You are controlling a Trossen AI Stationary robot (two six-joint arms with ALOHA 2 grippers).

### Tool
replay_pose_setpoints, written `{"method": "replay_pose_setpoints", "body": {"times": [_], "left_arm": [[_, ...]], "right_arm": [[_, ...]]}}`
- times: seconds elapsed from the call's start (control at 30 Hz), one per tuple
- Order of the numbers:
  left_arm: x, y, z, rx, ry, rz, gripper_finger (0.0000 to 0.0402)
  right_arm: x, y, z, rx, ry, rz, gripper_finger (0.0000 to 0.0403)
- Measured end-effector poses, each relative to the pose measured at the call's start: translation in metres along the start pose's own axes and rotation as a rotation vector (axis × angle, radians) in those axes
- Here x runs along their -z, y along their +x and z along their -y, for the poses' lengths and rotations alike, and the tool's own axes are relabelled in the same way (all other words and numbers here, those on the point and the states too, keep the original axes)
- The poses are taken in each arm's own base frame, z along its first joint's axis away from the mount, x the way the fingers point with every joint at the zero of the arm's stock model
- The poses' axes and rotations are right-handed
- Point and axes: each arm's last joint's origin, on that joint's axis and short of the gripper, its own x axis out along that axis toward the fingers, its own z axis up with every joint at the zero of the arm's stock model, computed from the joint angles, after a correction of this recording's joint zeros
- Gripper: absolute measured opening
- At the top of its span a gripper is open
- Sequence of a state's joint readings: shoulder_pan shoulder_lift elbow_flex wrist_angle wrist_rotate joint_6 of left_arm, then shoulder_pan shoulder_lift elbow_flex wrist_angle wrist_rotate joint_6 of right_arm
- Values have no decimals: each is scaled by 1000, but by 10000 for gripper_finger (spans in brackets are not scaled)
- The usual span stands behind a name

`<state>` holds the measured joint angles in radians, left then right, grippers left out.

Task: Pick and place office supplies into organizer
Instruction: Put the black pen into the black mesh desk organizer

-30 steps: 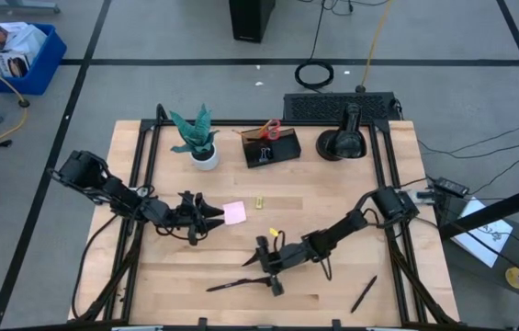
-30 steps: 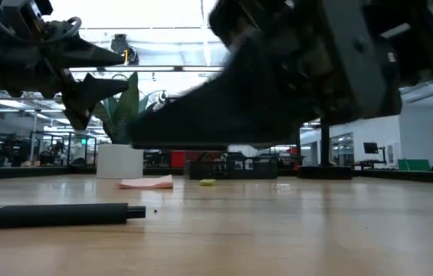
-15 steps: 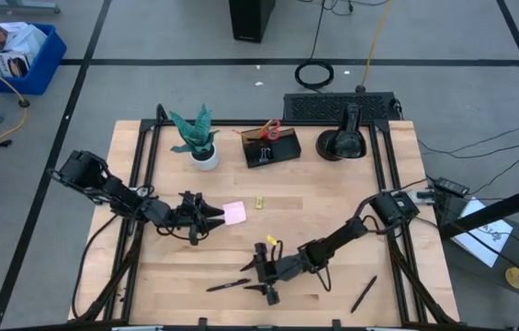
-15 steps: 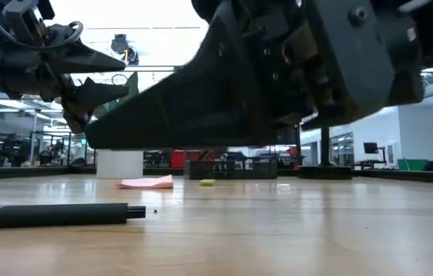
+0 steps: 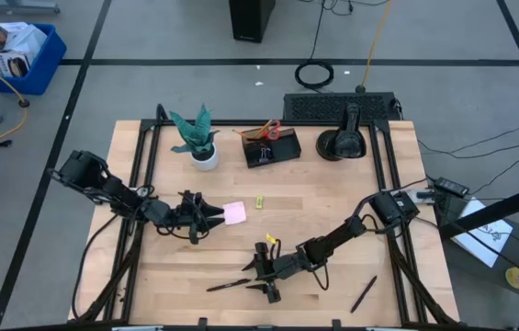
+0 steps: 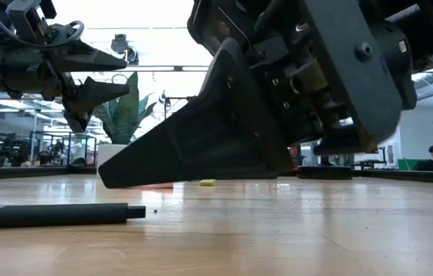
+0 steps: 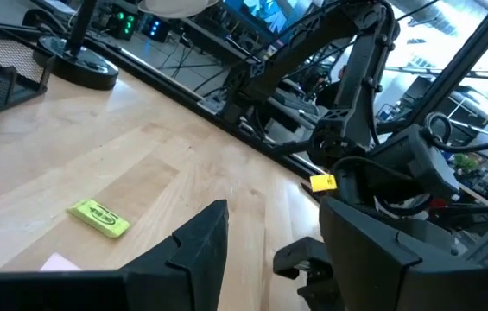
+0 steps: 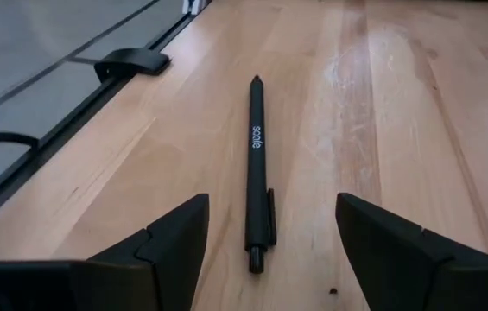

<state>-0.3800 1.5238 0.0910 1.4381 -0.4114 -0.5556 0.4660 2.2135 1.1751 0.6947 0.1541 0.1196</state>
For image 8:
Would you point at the black table edge bracket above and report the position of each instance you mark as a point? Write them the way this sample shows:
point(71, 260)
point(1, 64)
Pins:
point(135, 60)

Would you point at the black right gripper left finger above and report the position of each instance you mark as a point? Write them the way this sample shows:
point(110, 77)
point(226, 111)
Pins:
point(170, 250)

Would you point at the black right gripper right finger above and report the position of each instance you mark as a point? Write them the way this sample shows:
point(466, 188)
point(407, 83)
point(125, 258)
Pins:
point(390, 259)

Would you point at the black table border frame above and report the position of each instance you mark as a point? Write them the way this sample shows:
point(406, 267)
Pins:
point(10, 188)

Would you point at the black click pen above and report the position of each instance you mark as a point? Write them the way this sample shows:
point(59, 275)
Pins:
point(256, 173)

